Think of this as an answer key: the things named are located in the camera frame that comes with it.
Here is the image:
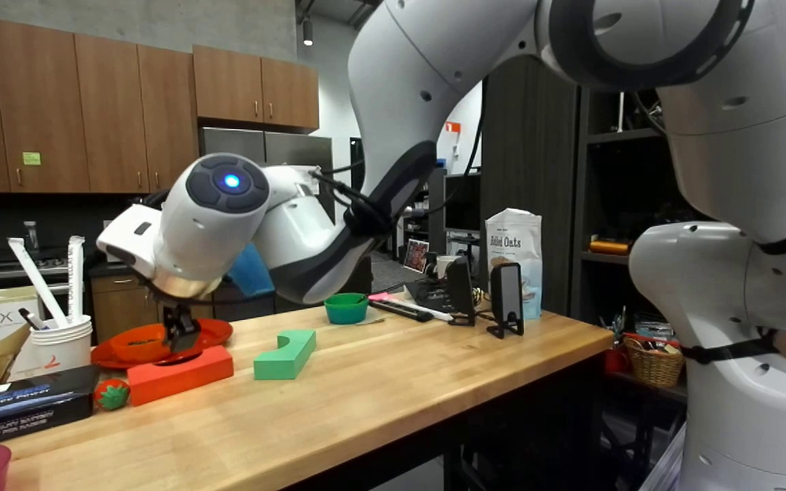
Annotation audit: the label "short white stick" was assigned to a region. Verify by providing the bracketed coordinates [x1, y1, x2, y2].
[65, 231, 89, 322]

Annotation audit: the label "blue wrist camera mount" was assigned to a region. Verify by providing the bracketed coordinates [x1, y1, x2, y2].
[226, 242, 278, 299]

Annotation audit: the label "stainless steel refrigerator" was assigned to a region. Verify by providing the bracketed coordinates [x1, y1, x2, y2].
[199, 122, 337, 173]

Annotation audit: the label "black pink marker tray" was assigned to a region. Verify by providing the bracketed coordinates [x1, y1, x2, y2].
[366, 288, 457, 325]

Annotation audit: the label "wicker basket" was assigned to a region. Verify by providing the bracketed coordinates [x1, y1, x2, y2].
[619, 330, 694, 389]

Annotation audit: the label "green bowl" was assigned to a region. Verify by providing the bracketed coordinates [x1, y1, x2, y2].
[323, 288, 371, 328]

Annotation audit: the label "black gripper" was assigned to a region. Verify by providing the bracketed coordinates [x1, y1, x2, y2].
[162, 299, 203, 366]

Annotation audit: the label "green foam block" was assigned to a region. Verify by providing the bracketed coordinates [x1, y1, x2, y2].
[251, 328, 319, 382]

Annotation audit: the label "orange foam block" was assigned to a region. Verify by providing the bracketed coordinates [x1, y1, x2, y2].
[123, 343, 239, 408]

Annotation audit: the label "black shelf unit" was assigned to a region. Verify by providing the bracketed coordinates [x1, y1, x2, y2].
[479, 52, 715, 407]

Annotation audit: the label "brown upper cabinets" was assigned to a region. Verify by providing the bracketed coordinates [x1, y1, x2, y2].
[0, 10, 319, 197]

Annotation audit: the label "black upright device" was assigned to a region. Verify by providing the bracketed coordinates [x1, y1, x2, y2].
[445, 255, 482, 328]

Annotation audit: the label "black flat box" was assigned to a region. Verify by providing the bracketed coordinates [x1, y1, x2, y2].
[0, 362, 101, 446]

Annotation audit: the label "red plate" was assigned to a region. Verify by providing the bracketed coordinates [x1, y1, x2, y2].
[90, 317, 235, 374]

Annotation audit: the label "white blue coffee bag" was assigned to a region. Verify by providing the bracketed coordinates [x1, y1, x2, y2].
[484, 203, 547, 322]

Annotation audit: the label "black oven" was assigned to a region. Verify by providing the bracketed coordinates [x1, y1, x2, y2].
[0, 253, 95, 322]

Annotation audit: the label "black phone on stand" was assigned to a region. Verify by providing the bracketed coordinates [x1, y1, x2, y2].
[487, 259, 528, 341]

